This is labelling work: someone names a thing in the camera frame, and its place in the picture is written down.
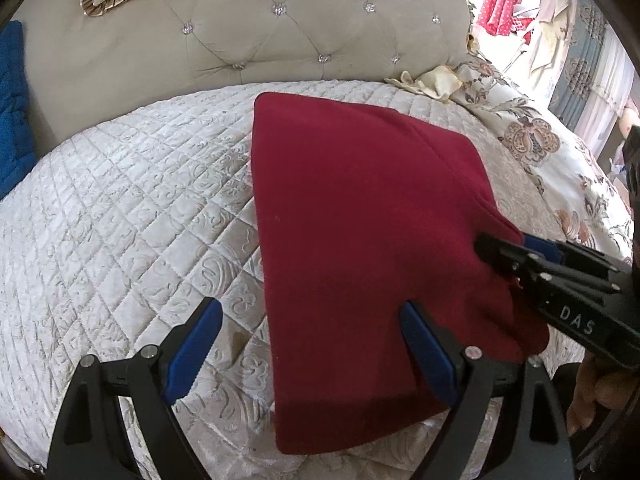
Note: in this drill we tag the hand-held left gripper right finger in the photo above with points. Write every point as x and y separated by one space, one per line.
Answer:
430 352

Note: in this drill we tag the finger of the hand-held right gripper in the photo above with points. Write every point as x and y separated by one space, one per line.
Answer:
550 249
510 257

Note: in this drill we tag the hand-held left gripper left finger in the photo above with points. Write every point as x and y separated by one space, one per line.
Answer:
192 355

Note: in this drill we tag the red knit garment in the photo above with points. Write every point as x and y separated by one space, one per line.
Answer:
350 235

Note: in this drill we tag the person's right hand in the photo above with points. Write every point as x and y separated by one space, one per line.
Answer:
592 390

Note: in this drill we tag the floral bedsheet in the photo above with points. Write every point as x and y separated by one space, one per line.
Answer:
540 150

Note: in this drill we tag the white quilted bed cover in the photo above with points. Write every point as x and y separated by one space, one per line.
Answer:
125 210

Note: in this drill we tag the blue grey patterned curtain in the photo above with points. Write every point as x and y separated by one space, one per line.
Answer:
595 80

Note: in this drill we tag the cream crumpled cloth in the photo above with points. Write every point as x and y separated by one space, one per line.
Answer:
430 82

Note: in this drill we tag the white hanging garment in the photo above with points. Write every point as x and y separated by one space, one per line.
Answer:
552 25

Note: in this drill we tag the blue quilted blanket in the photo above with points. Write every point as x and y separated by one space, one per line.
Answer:
14 110

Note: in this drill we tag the beige tufted headboard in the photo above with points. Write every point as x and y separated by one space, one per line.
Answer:
280 45

